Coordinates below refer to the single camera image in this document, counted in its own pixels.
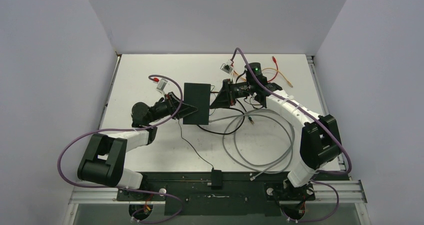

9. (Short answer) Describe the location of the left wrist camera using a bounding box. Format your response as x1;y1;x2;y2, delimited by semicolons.
156;78;168;96

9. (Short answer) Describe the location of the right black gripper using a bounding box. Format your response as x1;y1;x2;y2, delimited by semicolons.
211;78;254;110

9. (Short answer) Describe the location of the aluminium left side rail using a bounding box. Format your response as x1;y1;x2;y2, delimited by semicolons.
89;52;121;132

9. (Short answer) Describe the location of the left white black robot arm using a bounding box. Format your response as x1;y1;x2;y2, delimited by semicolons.
77;92;199;201

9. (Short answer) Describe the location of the aluminium rail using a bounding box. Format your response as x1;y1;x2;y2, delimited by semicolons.
89;52;121;132
68;180;369;205
306;55;347;172

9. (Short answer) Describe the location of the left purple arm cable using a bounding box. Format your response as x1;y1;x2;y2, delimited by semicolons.
56;74;185;224

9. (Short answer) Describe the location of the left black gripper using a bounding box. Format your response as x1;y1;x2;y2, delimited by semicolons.
147;91;198;124

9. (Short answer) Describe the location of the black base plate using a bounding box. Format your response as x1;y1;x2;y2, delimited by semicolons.
115;172;317;218

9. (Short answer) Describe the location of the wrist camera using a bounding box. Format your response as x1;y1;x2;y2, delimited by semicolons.
220;60;234;76
156;78;168;96

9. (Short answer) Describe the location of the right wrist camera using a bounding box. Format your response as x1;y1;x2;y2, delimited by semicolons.
220;60;234;76

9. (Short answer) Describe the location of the aluminium front rail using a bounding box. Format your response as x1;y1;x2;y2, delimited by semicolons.
68;180;369;205

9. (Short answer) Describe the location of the thin black power cable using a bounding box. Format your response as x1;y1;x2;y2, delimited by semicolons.
178;90;220;171

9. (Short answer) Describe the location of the thick black ethernet cable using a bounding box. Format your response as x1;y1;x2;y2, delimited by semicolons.
197;97;256;136

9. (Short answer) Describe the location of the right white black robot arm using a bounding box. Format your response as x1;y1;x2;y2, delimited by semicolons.
210;62;343;199

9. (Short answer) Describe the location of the dark grey network switch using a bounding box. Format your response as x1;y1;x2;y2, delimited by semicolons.
183;82;211;125

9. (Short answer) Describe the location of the red ethernet cable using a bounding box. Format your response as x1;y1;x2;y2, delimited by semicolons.
264;55;282;84

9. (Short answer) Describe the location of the aluminium right side rail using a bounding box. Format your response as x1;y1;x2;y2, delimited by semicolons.
306;55;347;172

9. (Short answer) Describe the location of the yellow ethernet cable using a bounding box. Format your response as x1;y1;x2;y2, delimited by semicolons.
231;67;294;88

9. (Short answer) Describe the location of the black power adapter box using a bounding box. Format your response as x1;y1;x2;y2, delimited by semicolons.
208;168;223;190

